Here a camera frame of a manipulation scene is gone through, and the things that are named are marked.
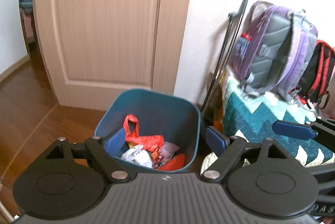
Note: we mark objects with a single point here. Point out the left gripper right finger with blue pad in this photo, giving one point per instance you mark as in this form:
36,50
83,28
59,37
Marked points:
216,140

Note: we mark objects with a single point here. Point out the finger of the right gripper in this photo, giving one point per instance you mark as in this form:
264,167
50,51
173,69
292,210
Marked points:
293,130

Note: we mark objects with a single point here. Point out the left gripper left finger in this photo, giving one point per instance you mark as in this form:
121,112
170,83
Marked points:
114,142

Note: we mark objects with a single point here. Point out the pink paper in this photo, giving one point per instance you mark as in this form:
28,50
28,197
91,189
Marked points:
168,150

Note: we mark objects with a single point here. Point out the teal trash bin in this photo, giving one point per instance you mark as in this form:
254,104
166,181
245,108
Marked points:
176,119

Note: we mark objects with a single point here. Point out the white crumpled paper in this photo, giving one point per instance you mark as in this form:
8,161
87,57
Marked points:
138,155

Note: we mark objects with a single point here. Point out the orange textured plastic piece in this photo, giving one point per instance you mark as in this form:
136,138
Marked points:
176,163

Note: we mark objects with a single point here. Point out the teal zigzag quilt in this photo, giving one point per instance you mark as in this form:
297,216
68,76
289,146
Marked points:
252,119

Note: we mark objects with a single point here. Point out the red black backpack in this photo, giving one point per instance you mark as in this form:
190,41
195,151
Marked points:
312,89

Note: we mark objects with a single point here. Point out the purple grey backpack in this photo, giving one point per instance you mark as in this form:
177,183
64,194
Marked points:
275,50

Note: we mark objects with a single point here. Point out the beige wooden door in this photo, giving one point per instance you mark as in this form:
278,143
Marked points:
93,50

